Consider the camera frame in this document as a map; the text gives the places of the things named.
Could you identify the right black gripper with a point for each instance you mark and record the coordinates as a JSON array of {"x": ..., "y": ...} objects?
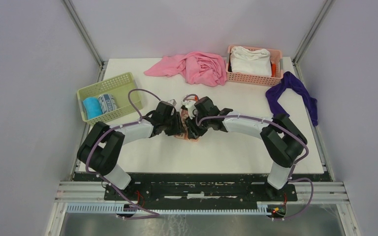
[{"x": 194, "y": 132}]

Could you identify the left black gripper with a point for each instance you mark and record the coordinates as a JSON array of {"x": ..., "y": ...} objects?
[{"x": 177, "y": 127}]

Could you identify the beige rabbit print towel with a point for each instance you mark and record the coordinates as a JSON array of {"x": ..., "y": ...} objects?
[{"x": 185, "y": 134}]

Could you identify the blue white patterned cloth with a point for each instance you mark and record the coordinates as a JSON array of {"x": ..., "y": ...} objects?
[{"x": 107, "y": 103}]

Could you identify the green plastic basket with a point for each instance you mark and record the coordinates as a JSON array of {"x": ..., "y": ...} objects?
[{"x": 120, "y": 87}]

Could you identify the blue towel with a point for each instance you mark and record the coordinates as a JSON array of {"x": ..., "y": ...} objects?
[{"x": 92, "y": 107}]

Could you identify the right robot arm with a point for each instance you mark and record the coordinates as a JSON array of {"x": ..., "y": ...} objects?
[{"x": 282, "y": 139}]

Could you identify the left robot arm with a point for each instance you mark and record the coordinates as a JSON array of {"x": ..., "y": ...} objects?
[{"x": 102, "y": 146}]

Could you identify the pink towel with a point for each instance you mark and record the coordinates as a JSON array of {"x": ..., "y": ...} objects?
[{"x": 195, "y": 67}]

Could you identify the purple cloth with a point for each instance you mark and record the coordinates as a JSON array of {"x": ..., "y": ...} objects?
[{"x": 290, "y": 81}]

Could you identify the white folded towel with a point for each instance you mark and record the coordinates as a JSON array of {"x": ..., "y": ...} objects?
[{"x": 256, "y": 62}]

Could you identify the orange item in basket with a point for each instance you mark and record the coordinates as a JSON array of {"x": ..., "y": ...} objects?
[{"x": 273, "y": 69}]

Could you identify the pink plastic basket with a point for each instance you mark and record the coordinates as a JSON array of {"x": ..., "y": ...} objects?
[{"x": 275, "y": 57}]

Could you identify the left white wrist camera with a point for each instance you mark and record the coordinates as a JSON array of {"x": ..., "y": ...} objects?
[{"x": 172, "y": 102}]

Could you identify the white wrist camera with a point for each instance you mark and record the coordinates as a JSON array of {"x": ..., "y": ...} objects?
[
  {"x": 172, "y": 102},
  {"x": 188, "y": 105}
]

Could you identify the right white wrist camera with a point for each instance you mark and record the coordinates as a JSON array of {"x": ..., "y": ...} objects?
[{"x": 188, "y": 105}]

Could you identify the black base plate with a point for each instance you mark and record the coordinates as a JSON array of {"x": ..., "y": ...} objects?
[{"x": 216, "y": 191}]

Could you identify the white cable duct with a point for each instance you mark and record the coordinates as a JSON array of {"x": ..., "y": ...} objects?
[{"x": 117, "y": 208}]

